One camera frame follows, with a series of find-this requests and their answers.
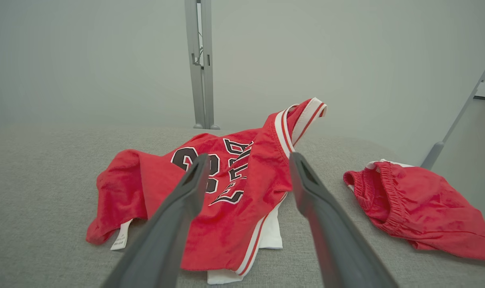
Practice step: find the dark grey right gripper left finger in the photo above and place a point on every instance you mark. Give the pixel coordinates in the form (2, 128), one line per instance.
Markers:
(166, 232)

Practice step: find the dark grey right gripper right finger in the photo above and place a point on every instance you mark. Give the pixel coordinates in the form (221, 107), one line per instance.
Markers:
(334, 240)

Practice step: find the red basketball jersey white trim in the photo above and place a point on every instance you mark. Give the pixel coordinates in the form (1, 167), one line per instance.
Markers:
(242, 224)

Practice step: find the red shorts white stripe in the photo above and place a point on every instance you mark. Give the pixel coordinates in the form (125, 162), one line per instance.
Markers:
(426, 212)

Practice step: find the grey slanted partition post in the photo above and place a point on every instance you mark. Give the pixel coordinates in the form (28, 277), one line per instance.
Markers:
(431, 156)

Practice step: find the grey double partition post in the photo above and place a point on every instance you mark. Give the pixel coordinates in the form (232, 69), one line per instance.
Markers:
(195, 88)

